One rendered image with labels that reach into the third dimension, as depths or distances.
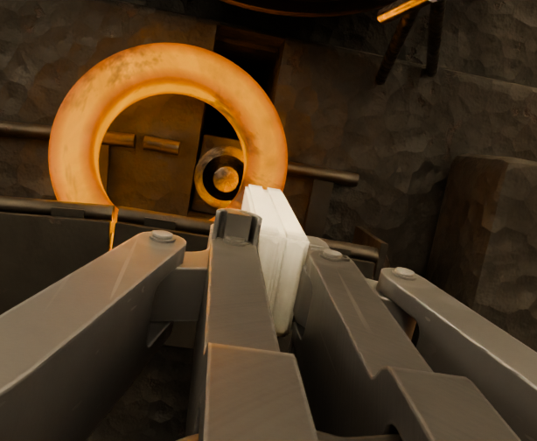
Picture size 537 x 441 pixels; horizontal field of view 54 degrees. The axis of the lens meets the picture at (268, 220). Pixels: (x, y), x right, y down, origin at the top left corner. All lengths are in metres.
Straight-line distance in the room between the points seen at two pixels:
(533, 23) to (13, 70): 0.49
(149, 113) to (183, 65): 0.06
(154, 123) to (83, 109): 0.07
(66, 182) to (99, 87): 0.08
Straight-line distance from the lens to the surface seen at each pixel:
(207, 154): 0.51
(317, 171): 0.47
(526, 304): 0.46
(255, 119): 0.43
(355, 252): 0.40
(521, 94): 0.55
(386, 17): 0.35
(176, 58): 0.44
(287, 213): 0.17
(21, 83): 0.50
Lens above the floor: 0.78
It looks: 8 degrees down
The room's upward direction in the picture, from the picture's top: 10 degrees clockwise
